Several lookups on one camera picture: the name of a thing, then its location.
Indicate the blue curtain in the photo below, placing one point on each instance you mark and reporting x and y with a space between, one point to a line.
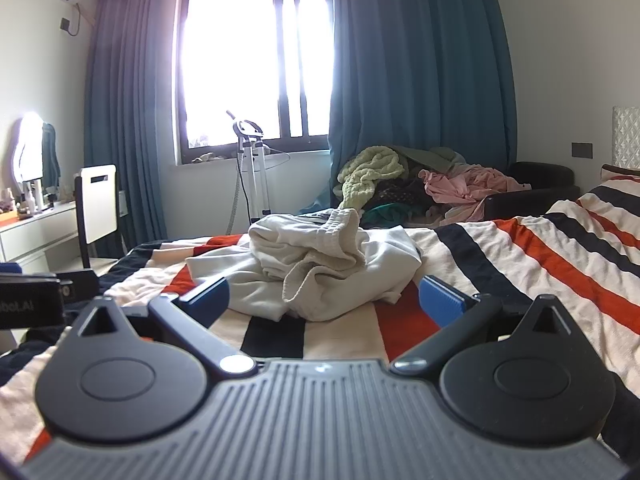
420 70
125 135

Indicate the dark patterned garment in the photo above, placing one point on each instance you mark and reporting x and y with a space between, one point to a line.
400 191

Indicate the dark wall switch panel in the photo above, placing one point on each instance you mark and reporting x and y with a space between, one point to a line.
582 150

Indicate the teal green garment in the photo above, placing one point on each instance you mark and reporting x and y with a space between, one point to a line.
385 214

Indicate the white quilted headboard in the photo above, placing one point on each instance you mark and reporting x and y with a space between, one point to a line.
627 135

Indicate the black armchair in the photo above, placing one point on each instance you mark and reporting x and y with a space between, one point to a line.
545 180

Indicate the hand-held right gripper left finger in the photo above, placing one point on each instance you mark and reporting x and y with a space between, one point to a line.
210 300

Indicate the striped blanket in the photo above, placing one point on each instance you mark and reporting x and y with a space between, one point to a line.
550 240

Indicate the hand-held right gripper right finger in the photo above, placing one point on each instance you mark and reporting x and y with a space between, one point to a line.
440 302

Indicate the white and black chair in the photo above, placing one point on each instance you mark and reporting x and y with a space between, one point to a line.
97 200

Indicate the window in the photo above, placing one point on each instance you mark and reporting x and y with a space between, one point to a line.
250 60

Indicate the pink garment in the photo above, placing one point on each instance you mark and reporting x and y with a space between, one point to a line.
465 185

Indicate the small cosmetics bottles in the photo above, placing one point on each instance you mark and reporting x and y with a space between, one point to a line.
32 200

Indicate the lit vanity mirror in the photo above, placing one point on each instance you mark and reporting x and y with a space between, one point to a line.
29 147

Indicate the wall power socket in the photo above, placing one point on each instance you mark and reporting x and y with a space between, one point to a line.
65 23

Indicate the cream white jacket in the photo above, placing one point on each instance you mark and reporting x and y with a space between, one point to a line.
320 260

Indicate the olive grey garment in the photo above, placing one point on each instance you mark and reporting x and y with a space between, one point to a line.
430 157

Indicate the white dresser desk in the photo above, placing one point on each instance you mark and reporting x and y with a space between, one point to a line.
35 240

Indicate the garment steamer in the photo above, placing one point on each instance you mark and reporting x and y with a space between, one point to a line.
246 132

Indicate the cloth on window sill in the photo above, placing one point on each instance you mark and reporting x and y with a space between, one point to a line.
205 157

